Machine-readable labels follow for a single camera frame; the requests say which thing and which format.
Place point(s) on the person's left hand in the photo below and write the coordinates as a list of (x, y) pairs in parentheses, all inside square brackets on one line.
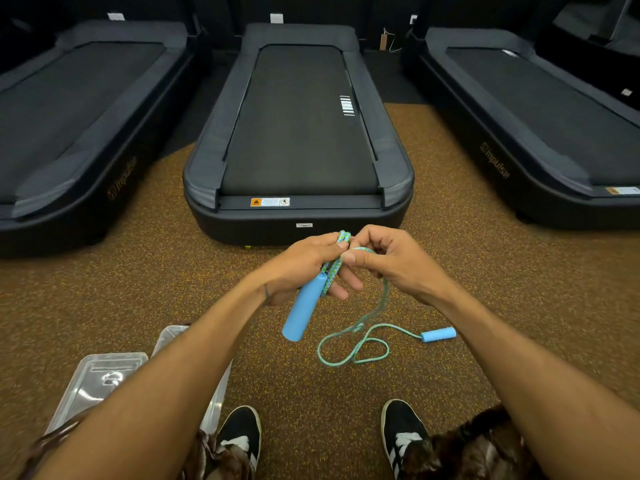
[(300, 262)]

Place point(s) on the person's black shoe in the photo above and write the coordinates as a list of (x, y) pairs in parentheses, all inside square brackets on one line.
[(241, 427), (400, 424)]

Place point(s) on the dark grey treadmill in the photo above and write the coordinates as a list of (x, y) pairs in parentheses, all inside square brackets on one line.
[(595, 39), (540, 124), (295, 129), (75, 119)]

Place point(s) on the person's right forearm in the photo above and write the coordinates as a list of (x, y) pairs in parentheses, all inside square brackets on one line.
[(530, 389)]

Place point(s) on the person's black right shoe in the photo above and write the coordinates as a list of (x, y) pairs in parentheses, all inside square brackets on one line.
[(400, 424)]

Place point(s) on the person's left thumb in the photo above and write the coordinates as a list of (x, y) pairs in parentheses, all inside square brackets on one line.
[(332, 243)]

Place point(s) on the person's right thumb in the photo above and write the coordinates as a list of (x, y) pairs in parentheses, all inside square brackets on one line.
[(360, 259)]

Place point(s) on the person's black left shoe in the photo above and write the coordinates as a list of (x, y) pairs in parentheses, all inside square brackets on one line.
[(241, 427)]

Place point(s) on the clear plastic storage box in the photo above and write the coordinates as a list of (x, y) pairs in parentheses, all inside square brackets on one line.
[(218, 394)]

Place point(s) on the person's right hand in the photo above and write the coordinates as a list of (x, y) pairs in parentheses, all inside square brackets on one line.
[(405, 264)]

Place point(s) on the clear plastic box lid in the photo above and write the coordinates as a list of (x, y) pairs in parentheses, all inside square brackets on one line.
[(95, 382)]

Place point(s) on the person's left forearm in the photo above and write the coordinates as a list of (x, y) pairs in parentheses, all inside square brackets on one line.
[(160, 384)]

